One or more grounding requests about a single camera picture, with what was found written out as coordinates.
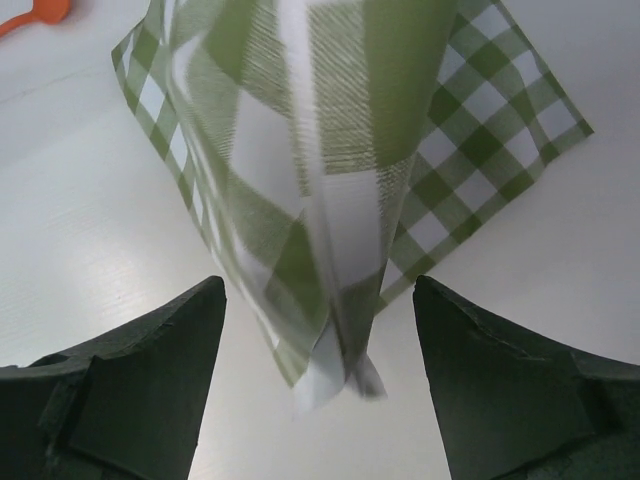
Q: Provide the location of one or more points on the orange plastic spoon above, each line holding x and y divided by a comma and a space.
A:
48, 12

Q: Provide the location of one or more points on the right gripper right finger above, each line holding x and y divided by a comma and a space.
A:
513, 404

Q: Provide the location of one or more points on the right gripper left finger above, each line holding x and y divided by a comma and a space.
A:
127, 404

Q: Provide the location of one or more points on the green white checkered cloth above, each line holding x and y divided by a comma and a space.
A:
331, 152

